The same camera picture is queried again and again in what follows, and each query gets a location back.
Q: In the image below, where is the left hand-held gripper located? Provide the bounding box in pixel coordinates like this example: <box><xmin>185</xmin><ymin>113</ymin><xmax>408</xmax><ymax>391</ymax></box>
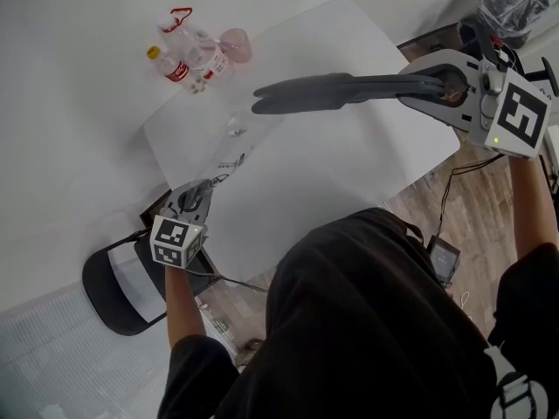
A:
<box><xmin>150</xmin><ymin>181</ymin><xmax>216</xmax><ymax>271</ymax></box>

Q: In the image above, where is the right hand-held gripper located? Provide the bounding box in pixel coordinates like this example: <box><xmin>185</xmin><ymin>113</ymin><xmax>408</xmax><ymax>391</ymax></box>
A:
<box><xmin>397</xmin><ymin>50</ymin><xmax>553</xmax><ymax>161</ymax></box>

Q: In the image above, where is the dark cloth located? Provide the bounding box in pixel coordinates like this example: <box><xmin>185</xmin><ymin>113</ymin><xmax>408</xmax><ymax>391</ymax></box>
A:
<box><xmin>191</xmin><ymin>106</ymin><xmax>289</xmax><ymax>196</ymax></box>

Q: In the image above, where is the person's right forearm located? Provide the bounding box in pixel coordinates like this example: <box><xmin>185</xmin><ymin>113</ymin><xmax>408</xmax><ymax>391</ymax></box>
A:
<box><xmin>504</xmin><ymin>153</ymin><xmax>559</xmax><ymax>261</ymax></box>

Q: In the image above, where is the person's left forearm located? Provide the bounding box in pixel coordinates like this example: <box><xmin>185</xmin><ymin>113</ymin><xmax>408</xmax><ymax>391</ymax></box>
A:
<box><xmin>164</xmin><ymin>262</ymin><xmax>207</xmax><ymax>348</ymax></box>

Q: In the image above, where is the black office chair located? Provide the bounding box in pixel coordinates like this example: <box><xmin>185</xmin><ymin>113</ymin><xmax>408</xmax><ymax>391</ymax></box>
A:
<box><xmin>458</xmin><ymin>0</ymin><xmax>559</xmax><ymax>100</ymax></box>

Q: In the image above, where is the clear plastic bag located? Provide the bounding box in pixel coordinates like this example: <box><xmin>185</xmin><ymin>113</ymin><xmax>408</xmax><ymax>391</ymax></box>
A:
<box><xmin>478</xmin><ymin>0</ymin><xmax>550</xmax><ymax>50</ymax></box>

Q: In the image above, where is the black folding chair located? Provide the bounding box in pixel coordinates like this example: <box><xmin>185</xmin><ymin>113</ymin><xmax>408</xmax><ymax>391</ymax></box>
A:
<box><xmin>81</xmin><ymin>229</ymin><xmax>219</xmax><ymax>337</ymax></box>

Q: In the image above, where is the small bottle with yellow cap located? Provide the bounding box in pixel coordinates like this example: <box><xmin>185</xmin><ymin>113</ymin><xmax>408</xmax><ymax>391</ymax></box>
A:
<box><xmin>146</xmin><ymin>45</ymin><xmax>207</xmax><ymax>95</ymax></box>

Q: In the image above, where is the brown mottled lump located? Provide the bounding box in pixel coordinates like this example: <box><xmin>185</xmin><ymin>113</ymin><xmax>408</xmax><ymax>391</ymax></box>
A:
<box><xmin>235</xmin><ymin>338</ymin><xmax>266</xmax><ymax>366</ymax></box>

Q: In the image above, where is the pink plastic cup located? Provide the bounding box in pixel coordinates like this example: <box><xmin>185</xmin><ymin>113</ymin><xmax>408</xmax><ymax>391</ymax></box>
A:
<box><xmin>220</xmin><ymin>27</ymin><xmax>254</xmax><ymax>65</ymax></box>

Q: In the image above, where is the black battery pack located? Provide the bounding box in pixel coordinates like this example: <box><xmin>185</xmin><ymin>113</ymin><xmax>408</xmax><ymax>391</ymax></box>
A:
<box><xmin>426</xmin><ymin>235</ymin><xmax>462</xmax><ymax>288</ymax></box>

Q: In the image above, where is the person in dark t-shirt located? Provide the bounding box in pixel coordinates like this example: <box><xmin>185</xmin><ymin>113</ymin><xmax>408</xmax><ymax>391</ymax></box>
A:
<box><xmin>156</xmin><ymin>207</ymin><xmax>559</xmax><ymax>419</ymax></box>

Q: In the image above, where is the white charger with cable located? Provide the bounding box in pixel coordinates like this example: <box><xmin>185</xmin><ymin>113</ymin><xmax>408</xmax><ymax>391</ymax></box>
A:
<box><xmin>491</xmin><ymin>37</ymin><xmax>523</xmax><ymax>67</ymax></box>

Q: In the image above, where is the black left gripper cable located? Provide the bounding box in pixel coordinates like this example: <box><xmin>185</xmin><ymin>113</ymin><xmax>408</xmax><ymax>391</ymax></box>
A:
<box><xmin>187</xmin><ymin>266</ymin><xmax>270</xmax><ymax>294</ymax></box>

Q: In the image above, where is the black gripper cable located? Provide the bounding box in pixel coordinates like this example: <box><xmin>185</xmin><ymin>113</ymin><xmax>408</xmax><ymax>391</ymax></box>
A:
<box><xmin>438</xmin><ymin>153</ymin><xmax>506</xmax><ymax>237</ymax></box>
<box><xmin>187</xmin><ymin>266</ymin><xmax>270</xmax><ymax>294</ymax></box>

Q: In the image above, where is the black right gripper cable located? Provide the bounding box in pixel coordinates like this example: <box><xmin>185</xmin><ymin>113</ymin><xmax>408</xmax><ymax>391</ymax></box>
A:
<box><xmin>438</xmin><ymin>153</ymin><xmax>506</xmax><ymax>237</ymax></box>

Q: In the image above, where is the large clear bottle red handle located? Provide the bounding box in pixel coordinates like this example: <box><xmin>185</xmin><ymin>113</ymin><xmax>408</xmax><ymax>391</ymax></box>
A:
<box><xmin>156</xmin><ymin>6</ymin><xmax>237</xmax><ymax>82</ymax></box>

